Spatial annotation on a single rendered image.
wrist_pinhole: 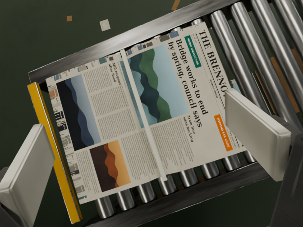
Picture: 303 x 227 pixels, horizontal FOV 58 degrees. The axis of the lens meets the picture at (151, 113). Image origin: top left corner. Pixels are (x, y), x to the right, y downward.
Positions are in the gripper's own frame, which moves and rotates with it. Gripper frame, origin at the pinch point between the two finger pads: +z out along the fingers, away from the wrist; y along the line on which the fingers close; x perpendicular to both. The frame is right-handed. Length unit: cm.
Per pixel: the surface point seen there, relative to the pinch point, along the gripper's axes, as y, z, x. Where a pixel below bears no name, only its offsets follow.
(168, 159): 5.3, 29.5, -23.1
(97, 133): -8.2, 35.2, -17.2
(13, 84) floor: -70, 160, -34
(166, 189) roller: 5, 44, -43
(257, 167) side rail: 31, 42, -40
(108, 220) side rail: -13, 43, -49
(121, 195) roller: -8, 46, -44
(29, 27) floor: -55, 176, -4
